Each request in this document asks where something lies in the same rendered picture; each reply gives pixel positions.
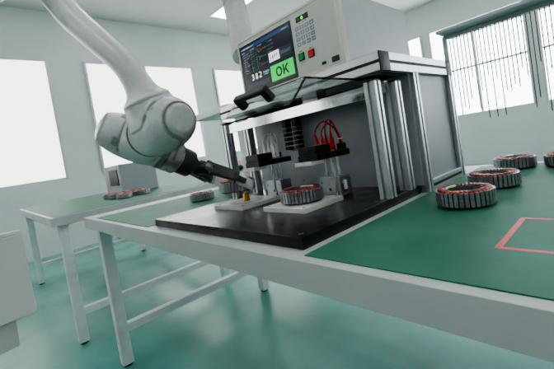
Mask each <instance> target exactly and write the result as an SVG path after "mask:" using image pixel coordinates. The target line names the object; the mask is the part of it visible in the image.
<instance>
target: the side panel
mask: <svg viewBox="0 0 554 369"><path fill-rule="evenodd" d="M409 75H410V81H411V92H412V98H413V103H414V109H415V120H416V126H417V132H418V138H419V144H420V154H421V160H422V166H423V171H424V177H425V185H420V192H421V193H424V192H426V193H429V192H431V191H433V190H435V189H437V188H439V187H441V186H443V185H446V184H447V183H449V182H451V181H453V180H455V179H457V178H459V177H461V176H463V175H465V174H466V171H465V165H464V160H463V154H462V143H461V136H460V130H459V124H458V113H457V107H456V101H455V95H454V89H453V78H452V76H450V75H448V76H445V77H443V76H432V75H421V74H418V72H411V73H409Z"/></svg>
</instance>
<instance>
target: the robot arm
mask: <svg viewBox="0 0 554 369"><path fill-rule="evenodd" d="M3 1H4V0H0V2H3ZM40 1H41V2H42V3H43V5H44V6H45V8H46V9H47V10H48V11H49V13H50V14H51V15H52V17H53V18H54V19H55V20H56V21H57V22H58V23H59V24H60V25H61V26H62V27H63V28H64V29H65V30H66V31H67V32H68V33H69V34H70V35H71V36H72V37H74V38H75V39H76V40H77V41H79V42H80V43H81V44H82V45H83V46H85V47H86V48H87V49H88V50H90V51H91V52H92V53H93V54H95V55H96V56H97V57H98V58H99V59H100V60H101V61H102V62H103V63H104V64H106V65H107V66H108V67H109V68H110V69H111V70H112V71H113V72H114V73H115V75H116V76H117V77H118V78H119V80H120V82H121V84H122V86H123V88H124V91H125V94H126V102H125V106H124V114H123V113H116V112H107V113H106V114H105V115H104V116H103V117H102V118H101V120H100V121H99V123H98V124H97V126H96V130H95V141H96V143H98V144H99V145H100V146H101V147H103V148H104V149H106V150H107V151H108V152H110V153H112V154H114V155H116V156H119V157H121V158H123V159H125V160H127V161H132V162H134V163H137V164H140V165H147V166H152V167H154V168H157V169H159V170H164V171H165V172H168V173H173V172H175V173H177V174H179V175H183V176H188V175H192V176H194V177H195V178H196V179H198V180H201V181H203V182H205V183H206V182H208V183H211V182H212V183H211V184H212V185H216V186H218V183H220V182H221V181H224V180H225V179H226V180H232V182H233V183H234V184H237V185H240V186H242V187H244V188H247V189H250V190H252V189H253V185H254V182H255V181H254V180H252V179H250V178H247V177H245V176H244V175H240V171H238V170H234V169H231V168H228V167H226V166H221V165H219V164H216V163H214V162H212V161H210V160H208V161H207V162H206V161H202V160H201V161H199V160H198V156H197V153H196V152H194V151H192V150H190V149H189V148H187V147H185V143H187V142H188V141H189V140H190V138H191V137H192V135H193V133H194V131H195V127H196V116H195V112H194V111H193V109H192V108H191V106H190V105H189V104H187V103H186V102H185V101H183V100H182V99H180V98H177V97H174V96H173V95H172V94H171V93H170V92H169V90H167V89H165V88H162V87H160V86H158V85H157V84H156V83H155V82H154V81H153V80H152V78H151V77H150V76H149V75H148V73H147V72H146V71H145V69H144V68H143V66H142V65H141V64H140V62H139V61H138V60H137V59H136V58H135V57H134V56H133V55H132V54H131V53H130V52H129V51H128V50H127V49H126V48H125V47H124V46H123V45H122V44H121V43H120V42H119V41H118V40H116V39H115V38H114V37H113V36H112V35H111V34H109V33H108V32H107V31H106V30H105V29H104V28H103V27H101V26H100V25H99V24H98V23H97V22H96V21H94V20H93V19H92V18H91V17H90V16H89V15H88V14H87V13H86V12H85V11H84V10H83V9H82V8H81V7H80V6H79V4H78V3H77V1H76V0H40ZM209 172H210V173H209Z"/></svg>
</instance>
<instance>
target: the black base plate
mask: <svg viewBox="0 0 554 369"><path fill-rule="evenodd" d="M351 188H352V193H349V194H345V195H343V200H341V201H339V202H336V203H333V204H330V205H328V206H325V207H323V208H319V209H317V210H315V211H312V212H309V213H306V214H300V213H269V212H264V210H263V207H267V206H270V205H272V204H275V203H279V202H281V199H279V200H276V201H273V202H270V203H266V204H262V205H260V206H257V207H254V208H249V209H247V210H244V211H237V210H222V209H215V207H214V206H215V205H218V204H221V203H226V202H230V201H233V200H236V198H234V199H229V200H225V201H222V202H218V203H213V204H210V205H207V206H203V207H200V208H195V209H191V210H188V211H185V212H182V213H176V214H173V215H170V216H166V217H161V218H158V219H155V221H156V226H157V227H166V228H172V229H177V230H182V231H192V232H197V233H202V234H207V235H212V236H221V237H227V238H233V239H238V240H243V241H252V242H257V243H262V244H267V245H277V246H282V247H288V248H293V249H298V250H305V249H307V248H309V247H311V246H313V245H315V244H317V243H320V242H322V241H324V240H326V239H328V238H330V237H332V236H334V235H336V234H338V233H340V232H342V231H344V230H347V229H349V228H351V227H353V226H355V225H357V224H359V223H361V222H363V221H365V220H367V219H369V218H371V217H373V216H376V215H378V214H379V213H382V212H384V211H386V210H388V209H389V208H392V207H394V206H396V205H398V204H399V203H402V202H405V201H407V200H408V199H411V198H413V197H415V196H416V195H418V194H420V186H419V185H416V186H415V189H413V190H400V187H399V186H396V189H397V197H395V198H393V199H380V195H379V189H378V187H351ZM241 198H243V197H240V198H237V199H241Z"/></svg>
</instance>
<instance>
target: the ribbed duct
mask: <svg viewBox="0 0 554 369"><path fill-rule="evenodd" d="M222 1H223V8H224V11H225V15H226V19H227V23H228V31H229V37H230V44H231V50H232V59H233V61H234V62H235V63H237V64H238V65H240V63H239V57H238V52H237V43H238V42H240V41H241V40H244V39H245V38H246V37H248V36H249V35H252V28H251V22H250V18H249V15H248V11H247V8H246V2H245V0H222Z"/></svg>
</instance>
